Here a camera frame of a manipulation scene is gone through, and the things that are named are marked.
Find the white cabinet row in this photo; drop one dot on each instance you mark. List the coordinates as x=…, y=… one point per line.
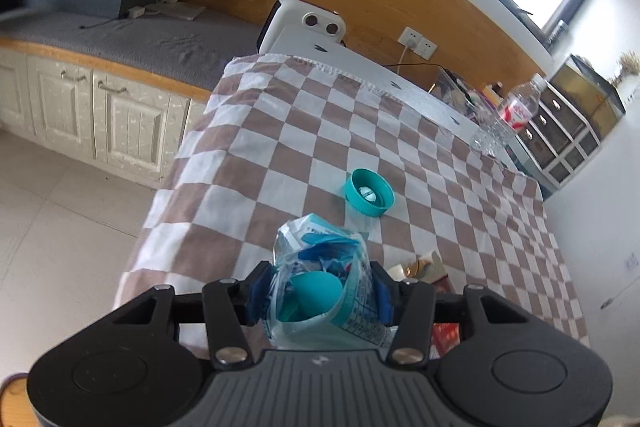
x=125, y=127

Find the white flat book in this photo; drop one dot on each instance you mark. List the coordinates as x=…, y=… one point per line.
x=175, y=11

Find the white charger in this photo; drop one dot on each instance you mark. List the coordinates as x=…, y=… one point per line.
x=136, y=11

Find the red snack wrapper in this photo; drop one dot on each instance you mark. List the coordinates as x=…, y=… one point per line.
x=446, y=338

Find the grey bench mat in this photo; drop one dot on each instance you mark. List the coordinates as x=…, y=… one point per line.
x=150, y=47

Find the teal bottle cap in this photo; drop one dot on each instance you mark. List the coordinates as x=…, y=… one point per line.
x=367, y=192

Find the white electric heater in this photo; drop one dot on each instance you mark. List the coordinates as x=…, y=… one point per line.
x=300, y=19

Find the glass tank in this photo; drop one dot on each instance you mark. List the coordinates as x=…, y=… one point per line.
x=587, y=97

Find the brown white checkered tablecloth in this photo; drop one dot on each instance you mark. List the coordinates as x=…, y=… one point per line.
x=300, y=132

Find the dried flowers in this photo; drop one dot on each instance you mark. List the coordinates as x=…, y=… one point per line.
x=627, y=67

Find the clear plastic container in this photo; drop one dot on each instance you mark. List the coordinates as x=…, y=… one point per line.
x=450, y=87

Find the small dark drawer unit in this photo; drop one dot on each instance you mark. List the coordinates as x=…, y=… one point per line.
x=555, y=142

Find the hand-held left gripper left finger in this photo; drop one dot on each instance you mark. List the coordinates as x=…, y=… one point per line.
x=257, y=293

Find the gold snack wrapper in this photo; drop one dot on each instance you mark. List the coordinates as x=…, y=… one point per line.
x=422, y=269

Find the clear bottle red label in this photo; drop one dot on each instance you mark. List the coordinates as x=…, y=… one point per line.
x=517, y=109

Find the white wall socket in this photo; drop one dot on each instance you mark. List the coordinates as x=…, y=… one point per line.
x=410, y=37
x=426, y=48

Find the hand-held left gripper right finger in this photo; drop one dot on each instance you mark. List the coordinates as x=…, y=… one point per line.
x=384, y=302

